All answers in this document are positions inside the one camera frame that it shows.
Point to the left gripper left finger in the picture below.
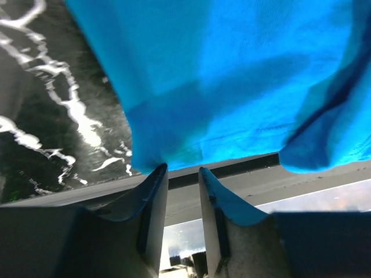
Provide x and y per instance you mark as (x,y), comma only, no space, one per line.
(121,239)

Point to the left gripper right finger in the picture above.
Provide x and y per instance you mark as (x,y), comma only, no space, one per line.
(243,241)

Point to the blue t shirt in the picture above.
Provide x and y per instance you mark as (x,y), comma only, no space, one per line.
(206,81)

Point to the aluminium frame rail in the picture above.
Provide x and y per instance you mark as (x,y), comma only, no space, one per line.
(186,238)

